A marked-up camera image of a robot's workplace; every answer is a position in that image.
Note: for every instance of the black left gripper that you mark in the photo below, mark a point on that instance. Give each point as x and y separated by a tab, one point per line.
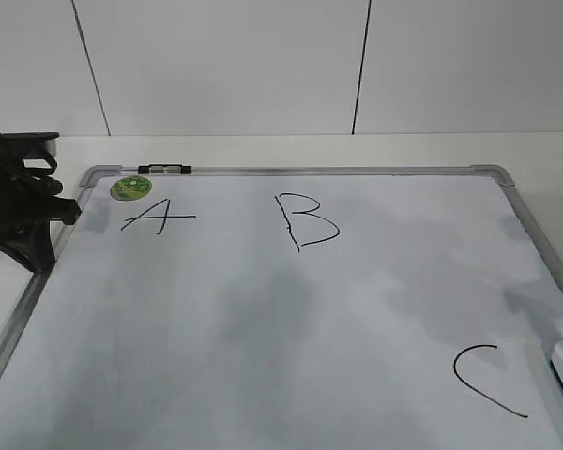
29	200

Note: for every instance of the round green magnet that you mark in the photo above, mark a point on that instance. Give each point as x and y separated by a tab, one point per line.
130	188

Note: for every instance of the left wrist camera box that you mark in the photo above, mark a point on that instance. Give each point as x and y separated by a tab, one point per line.
33	145

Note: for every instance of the white whiteboard with grey frame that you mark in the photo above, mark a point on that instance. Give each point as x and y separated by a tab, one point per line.
307	309

